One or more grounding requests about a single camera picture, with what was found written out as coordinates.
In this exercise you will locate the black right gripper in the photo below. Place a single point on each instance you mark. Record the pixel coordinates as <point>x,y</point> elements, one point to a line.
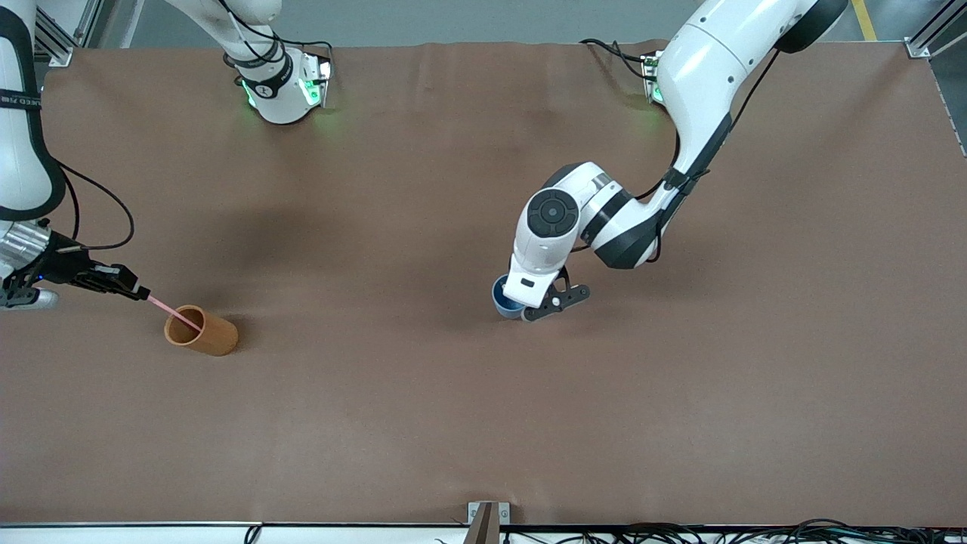
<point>66,266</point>

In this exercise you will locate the blue plastic cup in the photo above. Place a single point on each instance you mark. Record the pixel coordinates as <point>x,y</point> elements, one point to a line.
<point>500,302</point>

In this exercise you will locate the pink straw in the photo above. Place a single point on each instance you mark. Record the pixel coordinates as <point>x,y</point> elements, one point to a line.
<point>170,310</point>

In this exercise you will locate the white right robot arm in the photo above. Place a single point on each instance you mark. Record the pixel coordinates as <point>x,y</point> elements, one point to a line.
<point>15,151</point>

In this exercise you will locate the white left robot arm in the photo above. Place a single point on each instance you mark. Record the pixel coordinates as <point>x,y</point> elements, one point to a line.
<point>702,68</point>

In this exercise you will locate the brown paper cup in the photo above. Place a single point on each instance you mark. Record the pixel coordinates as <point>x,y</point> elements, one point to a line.
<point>215,336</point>

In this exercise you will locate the large brown table mat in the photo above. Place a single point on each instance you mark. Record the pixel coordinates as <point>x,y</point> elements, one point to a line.
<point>453,415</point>

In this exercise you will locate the white table edge strip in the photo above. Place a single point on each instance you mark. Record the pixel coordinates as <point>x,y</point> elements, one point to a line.
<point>151,535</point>

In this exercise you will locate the metal bracket with post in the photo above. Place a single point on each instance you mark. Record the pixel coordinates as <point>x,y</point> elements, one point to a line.
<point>487,525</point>

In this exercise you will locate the aluminium frame profile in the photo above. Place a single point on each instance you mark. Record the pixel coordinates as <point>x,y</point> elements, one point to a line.
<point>918,47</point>
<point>53,38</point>

